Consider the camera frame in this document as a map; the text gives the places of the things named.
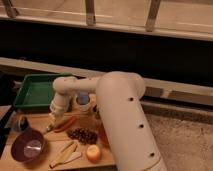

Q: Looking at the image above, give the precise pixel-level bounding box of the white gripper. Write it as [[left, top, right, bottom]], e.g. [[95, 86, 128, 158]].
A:
[[48, 93, 70, 125]]

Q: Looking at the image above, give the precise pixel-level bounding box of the silver fork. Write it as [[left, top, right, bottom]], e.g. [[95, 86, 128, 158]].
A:
[[45, 124, 59, 133]]

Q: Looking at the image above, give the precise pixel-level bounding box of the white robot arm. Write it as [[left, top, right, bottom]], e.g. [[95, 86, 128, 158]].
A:
[[50, 71, 167, 171]]

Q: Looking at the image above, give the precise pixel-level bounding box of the green plastic tray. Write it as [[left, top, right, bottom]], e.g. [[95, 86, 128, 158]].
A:
[[13, 73, 67, 110]]

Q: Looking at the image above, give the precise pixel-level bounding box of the red chili pepper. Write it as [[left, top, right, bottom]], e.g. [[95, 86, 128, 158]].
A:
[[54, 116, 77, 133]]

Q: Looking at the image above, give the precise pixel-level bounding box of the dark small cup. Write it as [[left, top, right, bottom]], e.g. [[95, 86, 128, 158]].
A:
[[13, 116, 29, 132]]

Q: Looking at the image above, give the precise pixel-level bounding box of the wooden board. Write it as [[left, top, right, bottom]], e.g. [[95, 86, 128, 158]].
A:
[[0, 113, 115, 171]]

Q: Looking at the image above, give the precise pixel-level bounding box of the purple bowl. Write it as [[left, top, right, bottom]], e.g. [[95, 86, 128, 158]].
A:
[[11, 129, 45, 163]]

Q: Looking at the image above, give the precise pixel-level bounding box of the bunch of dark grapes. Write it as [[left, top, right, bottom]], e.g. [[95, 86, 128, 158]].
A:
[[67, 127, 98, 145]]

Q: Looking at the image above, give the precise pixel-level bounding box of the small glass jar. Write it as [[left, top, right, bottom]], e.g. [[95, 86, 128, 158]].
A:
[[92, 105, 101, 119]]

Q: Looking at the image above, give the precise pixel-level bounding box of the yellow apple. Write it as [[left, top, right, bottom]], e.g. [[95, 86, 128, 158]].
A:
[[86, 144, 101, 163]]

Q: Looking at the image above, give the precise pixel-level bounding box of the orange bowl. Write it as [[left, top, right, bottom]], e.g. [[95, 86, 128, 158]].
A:
[[98, 125, 109, 146]]

